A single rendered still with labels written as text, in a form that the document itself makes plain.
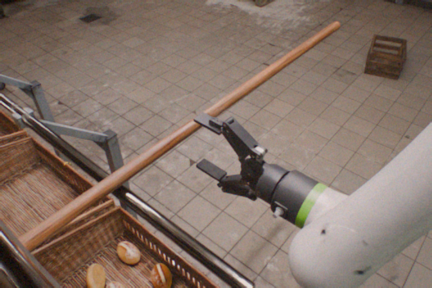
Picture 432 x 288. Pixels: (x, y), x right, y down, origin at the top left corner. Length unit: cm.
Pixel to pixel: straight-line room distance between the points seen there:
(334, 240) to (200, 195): 178
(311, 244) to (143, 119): 241
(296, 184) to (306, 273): 19
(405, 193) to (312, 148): 218
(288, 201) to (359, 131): 226
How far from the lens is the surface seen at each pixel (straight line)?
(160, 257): 128
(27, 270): 34
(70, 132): 112
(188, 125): 81
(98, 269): 128
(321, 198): 64
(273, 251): 202
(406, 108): 329
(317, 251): 50
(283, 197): 65
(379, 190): 46
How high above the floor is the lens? 172
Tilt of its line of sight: 43 degrees down
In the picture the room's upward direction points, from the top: straight up
